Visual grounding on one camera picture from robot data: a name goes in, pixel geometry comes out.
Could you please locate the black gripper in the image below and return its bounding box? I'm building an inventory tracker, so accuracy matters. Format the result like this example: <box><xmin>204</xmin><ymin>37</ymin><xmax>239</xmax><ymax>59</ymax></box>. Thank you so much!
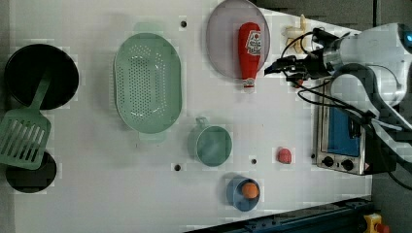
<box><xmin>264</xmin><ymin>55</ymin><xmax>329</xmax><ymax>82</ymax></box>

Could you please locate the red ketchup bottle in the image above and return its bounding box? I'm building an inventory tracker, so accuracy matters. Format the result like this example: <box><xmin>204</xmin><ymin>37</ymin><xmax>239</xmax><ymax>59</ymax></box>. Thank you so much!
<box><xmin>238</xmin><ymin>22</ymin><xmax>261</xmax><ymax>93</ymax></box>

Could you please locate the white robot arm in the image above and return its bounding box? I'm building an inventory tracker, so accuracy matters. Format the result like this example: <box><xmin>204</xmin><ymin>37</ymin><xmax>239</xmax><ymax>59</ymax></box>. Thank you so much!
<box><xmin>264</xmin><ymin>23</ymin><xmax>411</xmax><ymax>163</ymax></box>

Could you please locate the grey round plate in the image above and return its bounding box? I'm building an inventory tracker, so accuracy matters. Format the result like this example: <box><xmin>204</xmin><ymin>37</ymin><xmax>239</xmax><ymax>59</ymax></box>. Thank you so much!
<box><xmin>205</xmin><ymin>0</ymin><xmax>270</xmax><ymax>79</ymax></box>

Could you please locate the toy strawberry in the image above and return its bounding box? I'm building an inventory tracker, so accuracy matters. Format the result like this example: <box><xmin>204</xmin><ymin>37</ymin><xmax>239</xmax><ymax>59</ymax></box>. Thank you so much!
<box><xmin>293</xmin><ymin>80</ymin><xmax>303</xmax><ymax>88</ymax></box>

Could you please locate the peeled toy banana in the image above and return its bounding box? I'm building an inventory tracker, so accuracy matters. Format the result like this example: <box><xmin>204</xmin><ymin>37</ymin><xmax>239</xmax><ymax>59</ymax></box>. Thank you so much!
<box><xmin>282</xmin><ymin>15</ymin><xmax>307</xmax><ymax>53</ymax></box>

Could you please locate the black toaster oven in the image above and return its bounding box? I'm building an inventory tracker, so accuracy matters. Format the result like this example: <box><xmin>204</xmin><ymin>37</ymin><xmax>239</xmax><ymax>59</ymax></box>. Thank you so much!
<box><xmin>315</xmin><ymin>79</ymin><xmax>397</xmax><ymax>177</ymax></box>

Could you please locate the pink toy fruit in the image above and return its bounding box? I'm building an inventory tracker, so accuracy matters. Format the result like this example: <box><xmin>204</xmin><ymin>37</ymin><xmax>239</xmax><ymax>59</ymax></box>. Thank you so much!
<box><xmin>277</xmin><ymin>148</ymin><xmax>292</xmax><ymax>164</ymax></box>

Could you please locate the green measuring cup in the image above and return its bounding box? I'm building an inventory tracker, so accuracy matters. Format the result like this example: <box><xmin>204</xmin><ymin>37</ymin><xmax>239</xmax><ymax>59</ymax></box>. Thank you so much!
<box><xmin>188</xmin><ymin>116</ymin><xmax>232</xmax><ymax>167</ymax></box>

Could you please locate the orange ball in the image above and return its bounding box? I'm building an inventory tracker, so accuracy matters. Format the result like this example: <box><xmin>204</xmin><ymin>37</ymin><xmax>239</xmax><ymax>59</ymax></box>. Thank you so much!
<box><xmin>241</xmin><ymin>183</ymin><xmax>259</xmax><ymax>199</ymax></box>

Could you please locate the blue cup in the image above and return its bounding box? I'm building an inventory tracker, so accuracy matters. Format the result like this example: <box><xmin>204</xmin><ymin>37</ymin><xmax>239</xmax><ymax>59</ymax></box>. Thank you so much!
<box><xmin>226</xmin><ymin>176</ymin><xmax>260</xmax><ymax>212</ymax></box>

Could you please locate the green oval colander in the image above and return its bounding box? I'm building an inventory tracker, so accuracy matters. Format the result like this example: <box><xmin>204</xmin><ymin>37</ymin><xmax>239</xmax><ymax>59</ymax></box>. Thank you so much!
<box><xmin>113</xmin><ymin>22</ymin><xmax>183</xmax><ymax>143</ymax></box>

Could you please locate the yellow red emergency button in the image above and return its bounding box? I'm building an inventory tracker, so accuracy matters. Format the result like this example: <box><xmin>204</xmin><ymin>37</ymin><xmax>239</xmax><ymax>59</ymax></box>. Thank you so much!
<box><xmin>363</xmin><ymin>214</ymin><xmax>391</xmax><ymax>233</ymax></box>

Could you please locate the large black pot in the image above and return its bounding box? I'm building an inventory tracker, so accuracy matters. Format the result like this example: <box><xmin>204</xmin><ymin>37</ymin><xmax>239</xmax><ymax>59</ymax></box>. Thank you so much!
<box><xmin>5</xmin><ymin>44</ymin><xmax>80</xmax><ymax>110</ymax></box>

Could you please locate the green slotted spatula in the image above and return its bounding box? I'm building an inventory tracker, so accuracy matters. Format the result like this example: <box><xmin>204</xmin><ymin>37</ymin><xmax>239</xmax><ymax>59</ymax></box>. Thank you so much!
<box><xmin>0</xmin><ymin>75</ymin><xmax>52</xmax><ymax>170</ymax></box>

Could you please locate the small black cup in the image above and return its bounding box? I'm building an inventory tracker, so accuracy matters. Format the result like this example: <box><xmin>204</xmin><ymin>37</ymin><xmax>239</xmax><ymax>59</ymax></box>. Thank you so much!
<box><xmin>5</xmin><ymin>151</ymin><xmax>57</xmax><ymax>193</ymax></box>

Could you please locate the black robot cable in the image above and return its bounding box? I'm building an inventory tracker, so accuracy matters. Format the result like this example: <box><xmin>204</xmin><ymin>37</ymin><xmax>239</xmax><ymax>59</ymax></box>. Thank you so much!
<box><xmin>280</xmin><ymin>27</ymin><xmax>412</xmax><ymax>191</ymax></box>

